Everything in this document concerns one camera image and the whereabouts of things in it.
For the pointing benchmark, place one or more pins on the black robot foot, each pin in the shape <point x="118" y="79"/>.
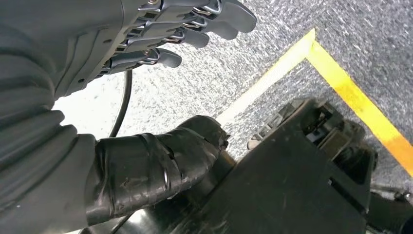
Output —
<point x="387" y="213"/>

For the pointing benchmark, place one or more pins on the black robot leg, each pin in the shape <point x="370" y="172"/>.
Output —
<point x="274" y="193"/>

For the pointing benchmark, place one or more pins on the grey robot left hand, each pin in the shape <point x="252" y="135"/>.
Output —
<point x="64" y="32"/>

